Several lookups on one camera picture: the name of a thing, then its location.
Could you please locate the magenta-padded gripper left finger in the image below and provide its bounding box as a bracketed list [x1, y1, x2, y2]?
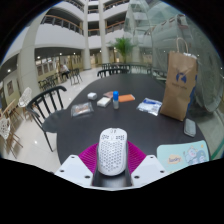
[54, 142, 101, 188]

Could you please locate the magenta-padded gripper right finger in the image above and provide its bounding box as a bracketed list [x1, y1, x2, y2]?
[124, 140, 171, 188]

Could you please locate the white perforated computer mouse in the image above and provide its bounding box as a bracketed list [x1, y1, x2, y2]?
[96, 127, 129, 177]

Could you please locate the light blue cartoon mouse pad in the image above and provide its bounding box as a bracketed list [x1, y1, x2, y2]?
[156, 139, 210, 174]

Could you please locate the black slatted chair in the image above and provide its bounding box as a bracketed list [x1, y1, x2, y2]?
[25, 85, 68, 153]
[96, 68, 131, 79]

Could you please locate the grey smartphone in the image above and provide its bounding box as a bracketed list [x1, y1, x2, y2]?
[183, 117, 197, 138]

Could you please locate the clear plastic packet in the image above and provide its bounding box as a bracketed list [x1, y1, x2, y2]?
[70, 101, 94, 118]

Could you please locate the white and blue packet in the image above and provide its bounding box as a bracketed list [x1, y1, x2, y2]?
[136, 97, 163, 117]

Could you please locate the small blue-capped bottle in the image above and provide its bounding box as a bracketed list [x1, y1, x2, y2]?
[112, 90, 120, 110]

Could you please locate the white lattice chair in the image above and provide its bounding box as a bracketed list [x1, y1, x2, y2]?
[0, 117, 24, 158]
[18, 87, 33, 121]

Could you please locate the brown paper bag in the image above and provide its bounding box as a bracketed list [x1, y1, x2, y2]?
[159, 37, 199, 122]

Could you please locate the group of black chairs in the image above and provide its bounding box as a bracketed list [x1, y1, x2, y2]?
[37, 68, 84, 92]

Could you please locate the person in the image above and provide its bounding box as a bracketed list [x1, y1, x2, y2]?
[59, 63, 71, 79]

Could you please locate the green potted palm plant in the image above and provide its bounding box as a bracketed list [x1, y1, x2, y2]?
[108, 36, 136, 63]

